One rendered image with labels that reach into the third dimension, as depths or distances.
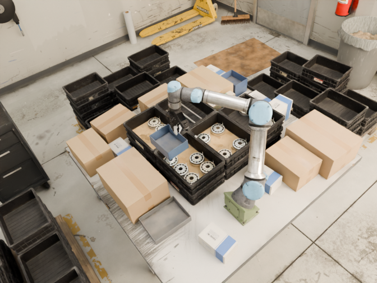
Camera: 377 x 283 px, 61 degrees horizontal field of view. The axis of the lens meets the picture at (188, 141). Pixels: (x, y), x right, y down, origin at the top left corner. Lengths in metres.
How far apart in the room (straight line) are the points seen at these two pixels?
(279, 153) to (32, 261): 1.90
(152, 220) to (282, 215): 0.82
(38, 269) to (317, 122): 2.22
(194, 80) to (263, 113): 1.22
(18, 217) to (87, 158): 0.74
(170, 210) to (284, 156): 0.84
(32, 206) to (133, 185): 0.99
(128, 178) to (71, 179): 1.46
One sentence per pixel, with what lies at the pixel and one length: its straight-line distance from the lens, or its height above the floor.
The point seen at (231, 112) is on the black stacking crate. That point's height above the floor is 0.84.
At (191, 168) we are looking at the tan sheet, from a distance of 2.16.
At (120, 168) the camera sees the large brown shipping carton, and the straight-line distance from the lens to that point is 2.17.
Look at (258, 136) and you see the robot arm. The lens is 1.72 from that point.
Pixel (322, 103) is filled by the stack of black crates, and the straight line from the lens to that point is 3.27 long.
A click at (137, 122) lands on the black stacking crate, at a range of 2.50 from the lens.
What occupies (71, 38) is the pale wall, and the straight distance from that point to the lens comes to 5.11.
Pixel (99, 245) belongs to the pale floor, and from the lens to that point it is 2.97.
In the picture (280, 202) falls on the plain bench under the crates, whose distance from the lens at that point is 2.18.
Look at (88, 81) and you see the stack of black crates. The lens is 3.75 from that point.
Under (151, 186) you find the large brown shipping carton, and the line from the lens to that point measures 2.03.
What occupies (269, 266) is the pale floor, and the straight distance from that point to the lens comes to 2.74.
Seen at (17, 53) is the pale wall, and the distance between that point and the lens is 4.95.
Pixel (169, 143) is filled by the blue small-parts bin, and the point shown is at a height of 1.07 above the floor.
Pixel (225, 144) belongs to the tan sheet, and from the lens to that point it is 2.30.
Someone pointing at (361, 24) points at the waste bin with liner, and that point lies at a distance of 4.44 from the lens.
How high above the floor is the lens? 2.51
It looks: 46 degrees down
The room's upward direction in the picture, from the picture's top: 7 degrees counter-clockwise
